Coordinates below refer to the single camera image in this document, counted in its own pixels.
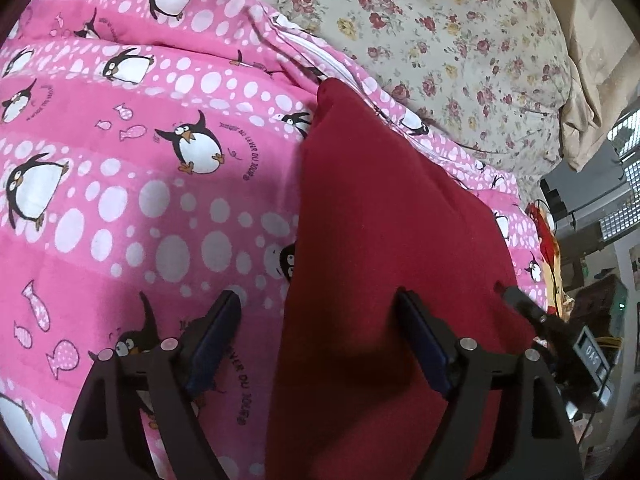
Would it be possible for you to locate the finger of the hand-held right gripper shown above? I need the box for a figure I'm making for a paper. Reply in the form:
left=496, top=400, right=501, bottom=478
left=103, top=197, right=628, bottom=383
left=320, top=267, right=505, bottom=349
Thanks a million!
left=501, top=286, right=550, bottom=328

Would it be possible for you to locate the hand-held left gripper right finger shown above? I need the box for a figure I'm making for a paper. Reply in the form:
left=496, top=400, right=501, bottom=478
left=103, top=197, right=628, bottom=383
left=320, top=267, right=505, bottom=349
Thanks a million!
left=396, top=288, right=583, bottom=480

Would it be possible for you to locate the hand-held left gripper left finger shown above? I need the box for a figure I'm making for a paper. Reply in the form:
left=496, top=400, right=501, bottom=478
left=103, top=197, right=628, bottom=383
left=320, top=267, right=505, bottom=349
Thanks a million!
left=57, top=290, right=242, bottom=480

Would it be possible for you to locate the dark red garment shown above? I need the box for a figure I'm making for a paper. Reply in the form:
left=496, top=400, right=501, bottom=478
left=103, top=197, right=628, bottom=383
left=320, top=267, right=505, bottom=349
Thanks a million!
left=267, top=79, right=543, bottom=480

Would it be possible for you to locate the red and yellow cloth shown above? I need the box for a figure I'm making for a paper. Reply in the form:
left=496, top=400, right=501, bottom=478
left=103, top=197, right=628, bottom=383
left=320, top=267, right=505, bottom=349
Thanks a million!
left=525, top=199, right=577, bottom=322

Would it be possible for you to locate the pink penguin print blanket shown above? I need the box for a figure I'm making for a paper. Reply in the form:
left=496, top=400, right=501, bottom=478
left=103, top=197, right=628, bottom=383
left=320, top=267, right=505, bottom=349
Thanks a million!
left=0, top=0, right=551, bottom=480

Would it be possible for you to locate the beige cloth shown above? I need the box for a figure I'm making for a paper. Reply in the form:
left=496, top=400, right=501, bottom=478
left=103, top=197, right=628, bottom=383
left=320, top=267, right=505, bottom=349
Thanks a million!
left=554, top=0, right=640, bottom=172

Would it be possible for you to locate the floral bed sheet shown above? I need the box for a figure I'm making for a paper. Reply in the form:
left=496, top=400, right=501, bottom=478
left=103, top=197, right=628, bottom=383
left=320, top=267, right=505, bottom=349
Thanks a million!
left=160, top=0, right=575, bottom=211

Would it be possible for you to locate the metal wire rack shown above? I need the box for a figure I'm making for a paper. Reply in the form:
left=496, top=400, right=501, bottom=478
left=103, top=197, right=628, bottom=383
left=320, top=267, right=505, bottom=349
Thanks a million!
left=606, top=107, right=640, bottom=252

